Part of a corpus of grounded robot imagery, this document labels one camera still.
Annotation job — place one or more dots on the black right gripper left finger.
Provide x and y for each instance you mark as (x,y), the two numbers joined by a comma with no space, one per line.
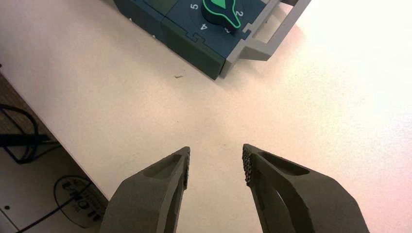
(148,199)

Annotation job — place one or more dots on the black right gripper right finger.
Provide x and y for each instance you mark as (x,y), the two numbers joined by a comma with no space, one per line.
(309,205)

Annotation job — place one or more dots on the grey and teal control box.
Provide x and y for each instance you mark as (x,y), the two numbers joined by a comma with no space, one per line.
(186,45)

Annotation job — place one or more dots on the black green pointer knob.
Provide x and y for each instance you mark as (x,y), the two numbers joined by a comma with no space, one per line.
(219,15)

